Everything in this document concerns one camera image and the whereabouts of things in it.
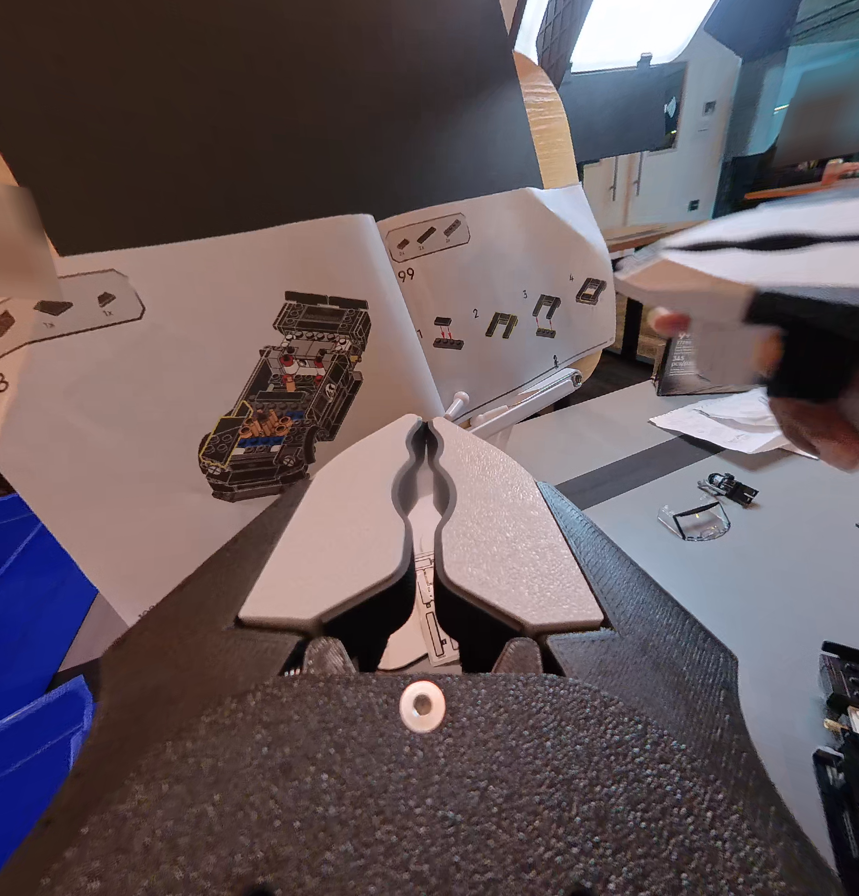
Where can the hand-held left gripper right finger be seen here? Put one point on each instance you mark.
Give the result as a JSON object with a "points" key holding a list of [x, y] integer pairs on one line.
{"points": [[521, 553]]}

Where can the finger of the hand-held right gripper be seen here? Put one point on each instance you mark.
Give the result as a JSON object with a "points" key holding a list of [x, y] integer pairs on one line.
{"points": [[766, 276], [808, 221]]}

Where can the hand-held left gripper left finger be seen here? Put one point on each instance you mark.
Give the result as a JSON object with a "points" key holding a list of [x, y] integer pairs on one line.
{"points": [[332, 539]]}

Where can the lego instruction booklet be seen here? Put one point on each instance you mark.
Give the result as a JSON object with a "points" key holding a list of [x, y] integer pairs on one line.
{"points": [[150, 406]]}

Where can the lego car model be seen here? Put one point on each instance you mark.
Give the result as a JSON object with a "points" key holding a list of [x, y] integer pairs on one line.
{"points": [[850, 756]]}

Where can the lego set box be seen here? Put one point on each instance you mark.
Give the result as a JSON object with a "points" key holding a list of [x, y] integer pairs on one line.
{"points": [[678, 367]]}

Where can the small black lego assembly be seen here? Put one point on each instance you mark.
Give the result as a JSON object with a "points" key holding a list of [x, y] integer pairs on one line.
{"points": [[728, 489]]}

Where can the clear lego windshield piece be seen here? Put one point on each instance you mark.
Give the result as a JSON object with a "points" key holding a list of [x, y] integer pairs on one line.
{"points": [[696, 522]]}

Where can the crumpled white paper bag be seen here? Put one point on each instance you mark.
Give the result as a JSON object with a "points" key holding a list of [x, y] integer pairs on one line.
{"points": [[738, 420]]}

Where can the white stand rod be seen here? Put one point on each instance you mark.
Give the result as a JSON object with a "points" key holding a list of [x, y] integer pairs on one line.
{"points": [[521, 399]]}

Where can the black monitor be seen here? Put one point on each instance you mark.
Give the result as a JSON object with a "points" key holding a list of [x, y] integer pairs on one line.
{"points": [[619, 112]]}

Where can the wooden stand board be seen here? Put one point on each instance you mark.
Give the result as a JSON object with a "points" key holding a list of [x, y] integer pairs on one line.
{"points": [[549, 119]]}

